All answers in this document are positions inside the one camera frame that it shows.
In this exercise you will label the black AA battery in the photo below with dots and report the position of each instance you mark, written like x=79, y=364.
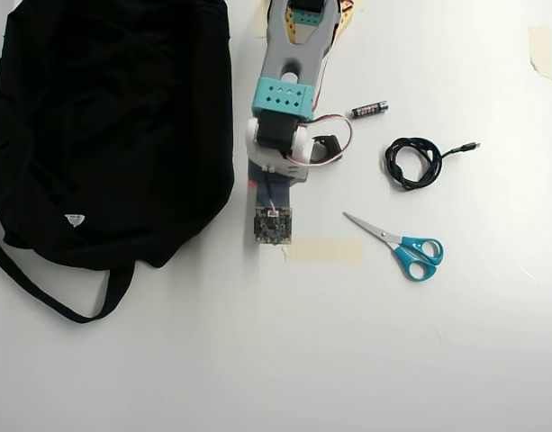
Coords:
x=368, y=110

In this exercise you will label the torn beige masking tape strip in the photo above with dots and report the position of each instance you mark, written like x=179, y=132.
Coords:
x=542, y=49

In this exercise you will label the grey teal white robot arm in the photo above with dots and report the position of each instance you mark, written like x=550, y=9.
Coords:
x=275, y=54

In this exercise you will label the yellow perforated robot base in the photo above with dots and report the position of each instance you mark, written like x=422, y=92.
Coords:
x=293, y=33

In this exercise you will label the long beige masking tape strip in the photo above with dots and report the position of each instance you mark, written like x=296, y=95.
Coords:
x=325, y=251

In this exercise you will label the black fabric bag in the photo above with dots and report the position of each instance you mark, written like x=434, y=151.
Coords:
x=100, y=135

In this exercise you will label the bare camera circuit board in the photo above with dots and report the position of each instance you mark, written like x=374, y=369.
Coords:
x=273, y=226

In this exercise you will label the small beige masking tape piece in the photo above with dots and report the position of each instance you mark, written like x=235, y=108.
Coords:
x=187, y=244
x=361, y=4

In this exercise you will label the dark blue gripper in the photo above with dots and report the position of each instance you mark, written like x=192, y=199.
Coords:
x=330, y=145

